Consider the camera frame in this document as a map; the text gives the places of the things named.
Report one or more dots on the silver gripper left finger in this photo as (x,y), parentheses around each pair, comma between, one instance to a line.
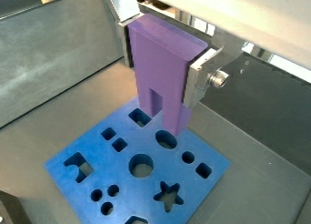
(126,11)

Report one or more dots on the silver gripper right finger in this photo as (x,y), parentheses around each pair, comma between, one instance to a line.
(206,71)

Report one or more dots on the purple double-square peg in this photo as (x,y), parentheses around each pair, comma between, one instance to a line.
(163,52)

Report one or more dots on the blue shape-sorting board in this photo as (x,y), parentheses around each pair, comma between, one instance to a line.
(127,173)

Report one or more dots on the black block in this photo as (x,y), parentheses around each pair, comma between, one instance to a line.
(12,213)

